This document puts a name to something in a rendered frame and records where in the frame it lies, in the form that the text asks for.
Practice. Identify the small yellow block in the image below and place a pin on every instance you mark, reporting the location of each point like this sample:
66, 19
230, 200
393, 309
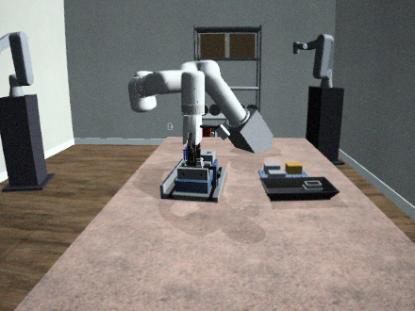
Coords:
294, 168

